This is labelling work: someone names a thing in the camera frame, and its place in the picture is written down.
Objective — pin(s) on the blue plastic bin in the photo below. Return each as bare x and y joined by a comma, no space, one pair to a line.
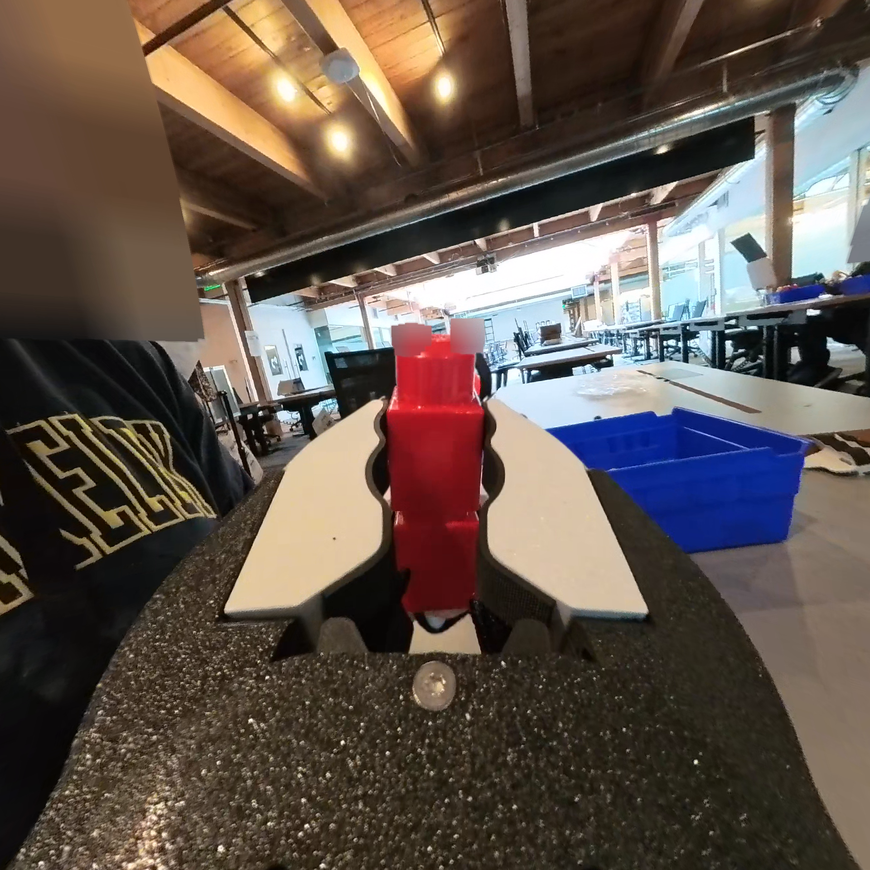
713,503

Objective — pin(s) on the row of background desks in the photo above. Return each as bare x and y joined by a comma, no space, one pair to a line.
734,323

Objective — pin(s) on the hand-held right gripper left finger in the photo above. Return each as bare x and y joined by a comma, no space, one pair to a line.
306,516

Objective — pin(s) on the red mega block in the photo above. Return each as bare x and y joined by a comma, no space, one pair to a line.
435,455
435,557

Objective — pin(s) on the clear plastic bag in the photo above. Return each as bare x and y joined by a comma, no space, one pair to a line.
612,387

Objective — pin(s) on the zebra striped cloth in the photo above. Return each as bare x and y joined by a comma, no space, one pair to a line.
843,452

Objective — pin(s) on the black hanging ceiling panel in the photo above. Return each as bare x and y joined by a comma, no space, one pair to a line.
544,217

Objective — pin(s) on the round ceiling lamp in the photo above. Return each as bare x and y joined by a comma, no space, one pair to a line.
443,85
286,88
338,139

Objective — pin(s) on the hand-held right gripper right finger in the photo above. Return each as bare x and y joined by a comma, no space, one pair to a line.
550,523

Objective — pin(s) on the small blue background bin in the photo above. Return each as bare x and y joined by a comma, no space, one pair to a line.
795,294

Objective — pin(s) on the grey background desk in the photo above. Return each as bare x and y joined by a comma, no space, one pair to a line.
567,357

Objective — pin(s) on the white ceiling sensor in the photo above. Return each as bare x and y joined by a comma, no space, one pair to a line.
340,66

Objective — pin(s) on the silver ventilation duct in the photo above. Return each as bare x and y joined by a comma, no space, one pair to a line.
612,146

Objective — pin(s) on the black mesh office chair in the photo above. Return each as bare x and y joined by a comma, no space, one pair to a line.
357,380

